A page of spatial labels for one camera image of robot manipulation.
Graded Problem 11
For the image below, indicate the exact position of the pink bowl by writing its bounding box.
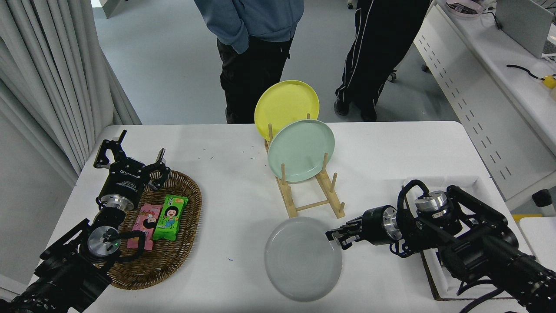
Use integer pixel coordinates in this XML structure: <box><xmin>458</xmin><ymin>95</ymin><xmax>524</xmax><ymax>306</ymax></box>
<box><xmin>446</xmin><ymin>0</ymin><xmax>484</xmax><ymax>18</ymax></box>

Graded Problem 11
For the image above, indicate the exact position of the pink snack bar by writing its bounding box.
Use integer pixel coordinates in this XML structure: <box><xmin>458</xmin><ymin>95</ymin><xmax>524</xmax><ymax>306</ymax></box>
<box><xmin>127</xmin><ymin>203</ymin><xmax>163</xmax><ymax>251</ymax></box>

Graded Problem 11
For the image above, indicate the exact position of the thin black cable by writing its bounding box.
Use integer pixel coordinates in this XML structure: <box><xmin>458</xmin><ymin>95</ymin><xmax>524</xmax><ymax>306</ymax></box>
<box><xmin>480</xmin><ymin>10</ymin><xmax>503</xmax><ymax>30</ymax></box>

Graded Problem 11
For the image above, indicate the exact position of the black and white cylinder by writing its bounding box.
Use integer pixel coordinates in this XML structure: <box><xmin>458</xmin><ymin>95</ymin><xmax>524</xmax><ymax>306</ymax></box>
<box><xmin>532</xmin><ymin>189</ymin><xmax>556</xmax><ymax>217</ymax></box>

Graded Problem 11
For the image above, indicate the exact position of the green snack bar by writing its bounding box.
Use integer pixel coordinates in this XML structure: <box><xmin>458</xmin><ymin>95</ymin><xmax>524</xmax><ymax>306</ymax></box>
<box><xmin>152</xmin><ymin>195</ymin><xmax>189</xmax><ymax>241</ymax></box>

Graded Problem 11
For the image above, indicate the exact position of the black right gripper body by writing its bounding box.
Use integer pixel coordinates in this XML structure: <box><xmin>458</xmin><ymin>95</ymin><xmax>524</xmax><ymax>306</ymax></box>
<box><xmin>360</xmin><ymin>206</ymin><xmax>385</xmax><ymax>245</ymax></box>

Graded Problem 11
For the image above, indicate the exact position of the yellow plate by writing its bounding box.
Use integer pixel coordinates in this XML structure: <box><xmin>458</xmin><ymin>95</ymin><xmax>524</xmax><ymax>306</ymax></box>
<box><xmin>254</xmin><ymin>80</ymin><xmax>320</xmax><ymax>142</ymax></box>

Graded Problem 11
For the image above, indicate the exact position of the brown wicker basket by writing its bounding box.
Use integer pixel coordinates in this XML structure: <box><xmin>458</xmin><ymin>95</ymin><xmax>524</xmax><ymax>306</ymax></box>
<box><xmin>93</xmin><ymin>170</ymin><xmax>202</xmax><ymax>290</ymax></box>

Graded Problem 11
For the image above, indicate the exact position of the grey curtain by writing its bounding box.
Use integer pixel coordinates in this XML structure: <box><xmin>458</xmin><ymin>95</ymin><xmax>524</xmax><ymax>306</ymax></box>
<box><xmin>0</xmin><ymin>0</ymin><xmax>142</xmax><ymax>187</ymax></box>

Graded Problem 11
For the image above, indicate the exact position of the grey plate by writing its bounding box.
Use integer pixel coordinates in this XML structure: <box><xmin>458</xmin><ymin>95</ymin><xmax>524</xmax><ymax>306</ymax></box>
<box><xmin>264</xmin><ymin>216</ymin><xmax>344</xmax><ymax>302</ymax></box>

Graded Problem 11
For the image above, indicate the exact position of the mint green plate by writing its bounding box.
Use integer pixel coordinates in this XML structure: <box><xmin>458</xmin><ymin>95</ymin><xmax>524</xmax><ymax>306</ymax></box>
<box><xmin>268</xmin><ymin>120</ymin><xmax>335</xmax><ymax>183</ymax></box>

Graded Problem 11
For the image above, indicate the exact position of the white foam tray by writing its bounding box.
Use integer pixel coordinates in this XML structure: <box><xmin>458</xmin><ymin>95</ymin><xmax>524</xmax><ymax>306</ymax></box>
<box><xmin>402</xmin><ymin>175</ymin><xmax>522</xmax><ymax>301</ymax></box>

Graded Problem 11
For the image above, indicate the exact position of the grey laptop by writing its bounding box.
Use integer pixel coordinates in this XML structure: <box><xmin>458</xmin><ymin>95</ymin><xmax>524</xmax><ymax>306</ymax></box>
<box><xmin>495</xmin><ymin>0</ymin><xmax>556</xmax><ymax>59</ymax></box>

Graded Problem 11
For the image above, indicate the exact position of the wooden plate rack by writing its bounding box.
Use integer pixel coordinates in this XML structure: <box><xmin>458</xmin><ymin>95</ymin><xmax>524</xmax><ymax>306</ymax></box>
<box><xmin>264</xmin><ymin>114</ymin><xmax>346</xmax><ymax>219</ymax></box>

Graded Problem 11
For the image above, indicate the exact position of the person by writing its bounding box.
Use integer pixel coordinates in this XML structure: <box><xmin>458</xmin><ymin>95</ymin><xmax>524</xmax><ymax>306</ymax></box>
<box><xmin>194</xmin><ymin>0</ymin><xmax>304</xmax><ymax>124</ymax></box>
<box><xmin>334</xmin><ymin>0</ymin><xmax>435</xmax><ymax>122</ymax></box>

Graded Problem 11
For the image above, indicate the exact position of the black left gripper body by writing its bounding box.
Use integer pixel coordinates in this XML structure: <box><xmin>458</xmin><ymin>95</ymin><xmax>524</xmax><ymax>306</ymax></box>
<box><xmin>101</xmin><ymin>161</ymin><xmax>151</xmax><ymax>203</ymax></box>

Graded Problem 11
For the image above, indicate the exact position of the white perforated desk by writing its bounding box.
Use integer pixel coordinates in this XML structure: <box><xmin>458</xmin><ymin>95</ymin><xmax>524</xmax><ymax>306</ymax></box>
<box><xmin>388</xmin><ymin>0</ymin><xmax>556</xmax><ymax>211</ymax></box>

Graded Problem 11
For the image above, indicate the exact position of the white side table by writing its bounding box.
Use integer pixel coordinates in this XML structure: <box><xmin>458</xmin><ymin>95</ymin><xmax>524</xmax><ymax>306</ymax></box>
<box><xmin>519</xmin><ymin>216</ymin><xmax>556</xmax><ymax>261</ymax></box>

